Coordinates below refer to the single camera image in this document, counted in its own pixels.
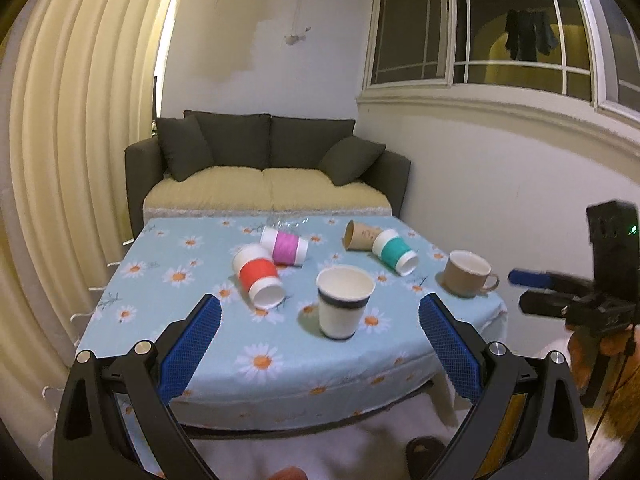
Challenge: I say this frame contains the black banded paper cup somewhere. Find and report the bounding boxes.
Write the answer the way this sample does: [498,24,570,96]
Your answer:
[316,264,375,340]

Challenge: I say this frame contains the teal banded paper cup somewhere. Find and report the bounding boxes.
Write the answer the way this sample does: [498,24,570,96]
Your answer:
[372,229,419,276]

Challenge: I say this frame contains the brown kraft paper cup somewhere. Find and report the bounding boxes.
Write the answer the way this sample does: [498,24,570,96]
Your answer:
[343,220,382,252]

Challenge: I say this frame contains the red banded paper cup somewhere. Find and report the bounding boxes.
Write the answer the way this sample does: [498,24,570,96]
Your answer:
[232,244,285,310]

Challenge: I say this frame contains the pink banded paper cup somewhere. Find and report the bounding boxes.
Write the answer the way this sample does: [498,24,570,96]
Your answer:
[260,226,309,266]

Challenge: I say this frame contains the clear glass cup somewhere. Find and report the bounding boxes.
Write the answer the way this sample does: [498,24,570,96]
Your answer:
[265,214,309,236]

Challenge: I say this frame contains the person's left hand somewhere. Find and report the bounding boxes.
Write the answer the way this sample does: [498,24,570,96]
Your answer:
[268,466,308,480]

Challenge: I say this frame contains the beige ceramic mug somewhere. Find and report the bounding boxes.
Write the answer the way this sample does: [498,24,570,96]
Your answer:
[442,249,500,298]

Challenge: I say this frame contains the black sandal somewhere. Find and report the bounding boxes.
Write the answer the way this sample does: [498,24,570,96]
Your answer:
[405,437,446,480]

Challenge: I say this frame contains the blue daisy tablecloth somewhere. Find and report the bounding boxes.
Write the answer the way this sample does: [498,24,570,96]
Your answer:
[74,214,509,478]

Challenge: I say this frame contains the right dark throw pillow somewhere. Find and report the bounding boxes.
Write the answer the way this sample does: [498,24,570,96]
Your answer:
[318,136,386,186]

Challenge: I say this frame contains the dark throw pillow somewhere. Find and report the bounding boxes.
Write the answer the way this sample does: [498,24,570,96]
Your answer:
[318,136,386,186]
[156,115,215,182]

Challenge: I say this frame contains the dark hanging clothes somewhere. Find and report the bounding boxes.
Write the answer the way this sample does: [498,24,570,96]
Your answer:
[504,10,559,62]

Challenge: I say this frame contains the white framed window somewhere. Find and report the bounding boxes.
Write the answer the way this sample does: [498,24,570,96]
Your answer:
[364,0,639,122]

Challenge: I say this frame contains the cream sofa seat cover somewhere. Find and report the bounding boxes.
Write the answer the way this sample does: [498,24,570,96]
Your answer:
[142,167,392,221]

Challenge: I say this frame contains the dark grey sofa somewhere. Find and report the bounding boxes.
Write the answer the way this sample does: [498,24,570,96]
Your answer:
[125,110,411,235]

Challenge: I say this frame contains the left dark throw pillow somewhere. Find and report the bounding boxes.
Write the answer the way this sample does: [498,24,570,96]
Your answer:
[156,115,215,182]

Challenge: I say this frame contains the cream pleated curtain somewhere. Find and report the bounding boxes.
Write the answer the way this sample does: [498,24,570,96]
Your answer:
[1,0,169,458]

